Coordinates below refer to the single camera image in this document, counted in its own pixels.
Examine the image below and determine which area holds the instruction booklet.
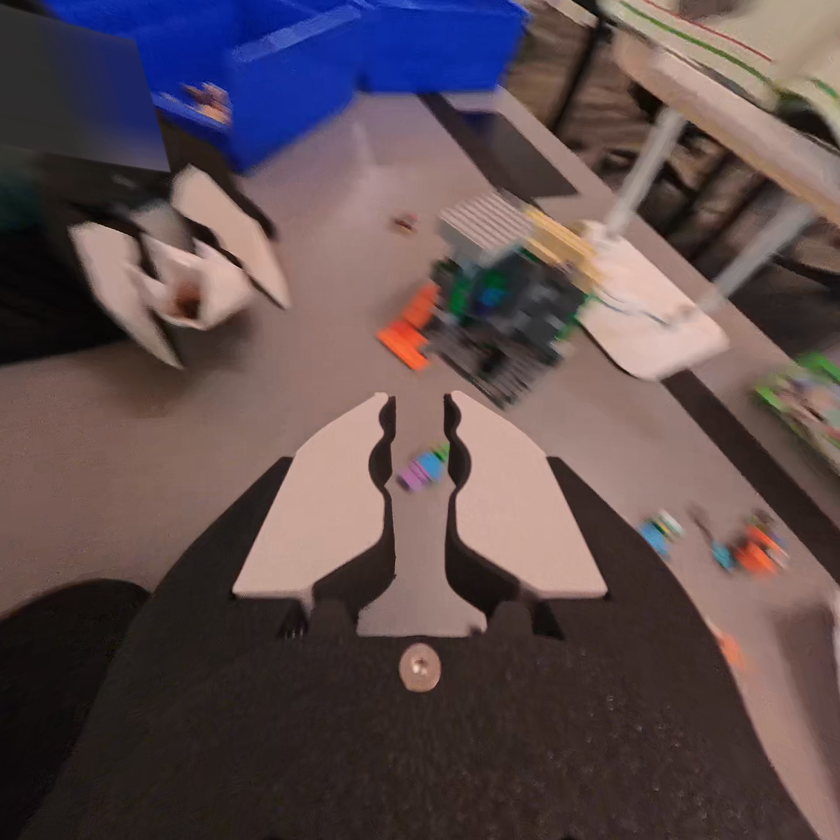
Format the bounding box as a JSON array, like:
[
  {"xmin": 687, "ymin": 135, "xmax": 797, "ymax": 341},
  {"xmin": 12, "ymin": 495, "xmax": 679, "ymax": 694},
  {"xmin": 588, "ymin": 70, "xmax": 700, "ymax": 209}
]
[{"xmin": 607, "ymin": 0, "xmax": 840, "ymax": 112}]

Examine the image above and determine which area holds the small brown slab piece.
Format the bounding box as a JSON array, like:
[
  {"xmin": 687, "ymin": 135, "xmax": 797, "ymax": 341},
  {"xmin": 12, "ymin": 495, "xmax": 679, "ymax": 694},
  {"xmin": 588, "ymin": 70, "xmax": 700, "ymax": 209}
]
[{"xmin": 712, "ymin": 626, "xmax": 749, "ymax": 673}]

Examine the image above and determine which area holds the zombie toy figure teal helmet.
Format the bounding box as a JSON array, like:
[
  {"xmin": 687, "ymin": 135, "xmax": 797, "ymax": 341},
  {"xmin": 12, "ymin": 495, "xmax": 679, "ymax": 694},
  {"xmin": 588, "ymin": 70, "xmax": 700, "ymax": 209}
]
[{"xmin": 638, "ymin": 508, "xmax": 686, "ymax": 559}]

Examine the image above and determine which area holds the small white printed bag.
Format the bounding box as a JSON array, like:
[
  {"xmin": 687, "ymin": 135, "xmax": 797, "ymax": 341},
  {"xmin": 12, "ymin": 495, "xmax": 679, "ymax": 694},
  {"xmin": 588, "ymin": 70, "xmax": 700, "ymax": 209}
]
[{"xmin": 128, "ymin": 233, "xmax": 256, "ymax": 330}]

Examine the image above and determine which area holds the zombie toy figure gold sword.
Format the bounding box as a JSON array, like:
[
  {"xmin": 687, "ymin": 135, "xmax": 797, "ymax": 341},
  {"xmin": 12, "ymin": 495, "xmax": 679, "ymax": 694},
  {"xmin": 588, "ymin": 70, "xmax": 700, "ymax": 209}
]
[{"xmin": 395, "ymin": 443, "xmax": 454, "ymax": 493}]

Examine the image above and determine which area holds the grey desk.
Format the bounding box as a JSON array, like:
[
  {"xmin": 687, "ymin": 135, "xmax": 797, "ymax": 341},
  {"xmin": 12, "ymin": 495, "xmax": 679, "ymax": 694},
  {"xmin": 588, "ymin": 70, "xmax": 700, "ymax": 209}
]
[{"xmin": 0, "ymin": 85, "xmax": 840, "ymax": 840}]

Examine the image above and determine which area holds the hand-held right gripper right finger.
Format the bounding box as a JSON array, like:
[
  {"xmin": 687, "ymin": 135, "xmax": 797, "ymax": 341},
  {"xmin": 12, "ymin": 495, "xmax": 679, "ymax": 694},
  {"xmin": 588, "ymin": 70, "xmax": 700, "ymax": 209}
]
[{"xmin": 443, "ymin": 390, "xmax": 608, "ymax": 601}]

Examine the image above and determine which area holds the white book stand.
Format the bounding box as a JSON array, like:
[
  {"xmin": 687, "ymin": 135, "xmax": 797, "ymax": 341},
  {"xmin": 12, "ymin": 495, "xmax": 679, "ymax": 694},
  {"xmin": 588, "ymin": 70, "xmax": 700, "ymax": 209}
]
[{"xmin": 577, "ymin": 39, "xmax": 840, "ymax": 383}]

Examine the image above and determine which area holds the blue plastic bin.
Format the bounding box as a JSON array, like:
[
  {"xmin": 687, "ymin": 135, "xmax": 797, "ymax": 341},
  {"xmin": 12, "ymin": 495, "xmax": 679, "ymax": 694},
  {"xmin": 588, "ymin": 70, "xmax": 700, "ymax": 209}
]
[
  {"xmin": 357, "ymin": 0, "xmax": 529, "ymax": 94},
  {"xmin": 39, "ymin": 0, "xmax": 365, "ymax": 175}
]

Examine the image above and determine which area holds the orange block toy creature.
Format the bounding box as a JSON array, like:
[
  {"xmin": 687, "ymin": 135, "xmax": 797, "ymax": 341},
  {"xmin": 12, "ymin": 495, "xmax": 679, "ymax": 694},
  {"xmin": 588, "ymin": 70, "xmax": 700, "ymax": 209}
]
[{"xmin": 731, "ymin": 512, "xmax": 791, "ymax": 578}]

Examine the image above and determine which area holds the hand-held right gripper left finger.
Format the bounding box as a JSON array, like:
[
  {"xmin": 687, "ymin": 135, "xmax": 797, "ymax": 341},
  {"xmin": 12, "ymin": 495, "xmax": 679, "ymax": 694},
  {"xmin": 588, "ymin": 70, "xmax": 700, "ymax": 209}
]
[{"xmin": 233, "ymin": 392, "xmax": 398, "ymax": 601}]

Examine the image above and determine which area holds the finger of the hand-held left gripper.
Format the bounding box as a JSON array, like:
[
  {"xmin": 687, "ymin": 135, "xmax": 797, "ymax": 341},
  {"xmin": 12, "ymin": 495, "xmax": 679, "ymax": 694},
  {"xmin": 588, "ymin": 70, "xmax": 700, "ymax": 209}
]
[
  {"xmin": 172, "ymin": 164, "xmax": 291, "ymax": 311},
  {"xmin": 69, "ymin": 222, "xmax": 185, "ymax": 370}
]

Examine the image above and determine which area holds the grey toy brick building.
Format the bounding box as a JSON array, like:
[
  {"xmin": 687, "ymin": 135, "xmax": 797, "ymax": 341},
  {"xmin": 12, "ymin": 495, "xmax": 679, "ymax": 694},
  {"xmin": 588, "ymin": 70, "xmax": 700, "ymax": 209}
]
[{"xmin": 377, "ymin": 190, "xmax": 601, "ymax": 408}]

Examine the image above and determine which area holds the green toy box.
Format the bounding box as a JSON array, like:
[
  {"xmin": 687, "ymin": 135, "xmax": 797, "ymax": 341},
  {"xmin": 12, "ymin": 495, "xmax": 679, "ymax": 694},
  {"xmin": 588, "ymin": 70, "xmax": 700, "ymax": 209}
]
[{"xmin": 751, "ymin": 351, "xmax": 840, "ymax": 473}]

